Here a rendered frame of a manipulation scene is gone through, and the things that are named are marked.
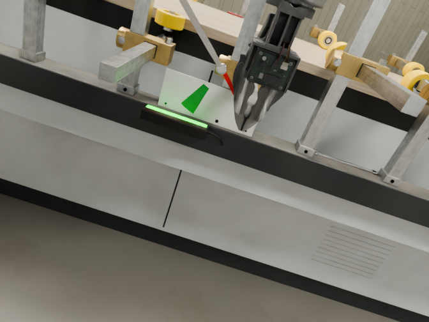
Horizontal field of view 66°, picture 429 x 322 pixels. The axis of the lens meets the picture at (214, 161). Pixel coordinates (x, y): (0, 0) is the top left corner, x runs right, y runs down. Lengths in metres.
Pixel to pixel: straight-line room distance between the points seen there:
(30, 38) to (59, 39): 0.23
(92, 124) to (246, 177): 0.47
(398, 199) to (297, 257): 0.55
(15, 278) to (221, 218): 0.73
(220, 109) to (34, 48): 0.50
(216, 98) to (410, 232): 0.71
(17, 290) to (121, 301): 0.33
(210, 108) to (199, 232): 0.64
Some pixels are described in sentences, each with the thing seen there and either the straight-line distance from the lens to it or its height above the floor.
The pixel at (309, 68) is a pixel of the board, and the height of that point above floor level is 0.88.
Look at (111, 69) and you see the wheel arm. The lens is 0.61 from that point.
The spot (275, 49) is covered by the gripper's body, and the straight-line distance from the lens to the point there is 0.48.
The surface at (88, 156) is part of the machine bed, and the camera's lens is 1.30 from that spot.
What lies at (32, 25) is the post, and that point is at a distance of 0.98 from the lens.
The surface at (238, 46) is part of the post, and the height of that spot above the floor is 0.90.
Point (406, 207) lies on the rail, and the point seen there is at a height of 0.66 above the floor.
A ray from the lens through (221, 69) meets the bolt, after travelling 0.81.
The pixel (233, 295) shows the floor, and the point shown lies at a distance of 1.40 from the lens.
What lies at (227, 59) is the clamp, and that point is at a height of 0.87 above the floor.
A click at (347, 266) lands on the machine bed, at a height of 0.22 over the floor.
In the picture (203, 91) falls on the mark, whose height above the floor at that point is 0.78.
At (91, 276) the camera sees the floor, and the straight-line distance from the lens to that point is 1.32.
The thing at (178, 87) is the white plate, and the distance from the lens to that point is 0.85.
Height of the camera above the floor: 1.02
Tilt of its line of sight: 28 degrees down
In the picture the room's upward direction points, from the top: 20 degrees clockwise
